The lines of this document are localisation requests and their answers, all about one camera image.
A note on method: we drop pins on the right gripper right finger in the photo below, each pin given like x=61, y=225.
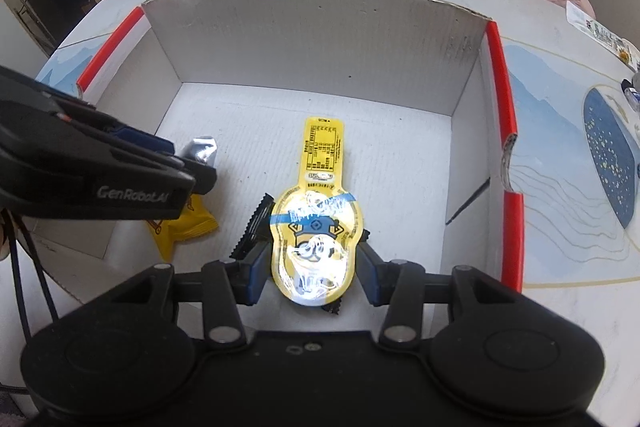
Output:
x=404, y=288

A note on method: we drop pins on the white paper label packet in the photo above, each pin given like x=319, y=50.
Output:
x=623, y=49

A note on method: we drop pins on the red white cardboard box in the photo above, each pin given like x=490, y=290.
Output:
x=411, y=53

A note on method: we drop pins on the yellow sesame snack packet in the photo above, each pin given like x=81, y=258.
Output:
x=195, y=221

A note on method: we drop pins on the yellow minion candy pack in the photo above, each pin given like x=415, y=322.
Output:
x=321, y=165

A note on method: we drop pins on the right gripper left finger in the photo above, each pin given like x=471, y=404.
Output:
x=221, y=287

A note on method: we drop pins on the black snack packet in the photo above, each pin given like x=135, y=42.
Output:
x=260, y=226

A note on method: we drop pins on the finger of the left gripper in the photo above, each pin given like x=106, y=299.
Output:
x=143, y=139
x=205, y=176

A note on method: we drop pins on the silver foil packet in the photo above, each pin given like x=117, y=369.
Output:
x=202, y=150

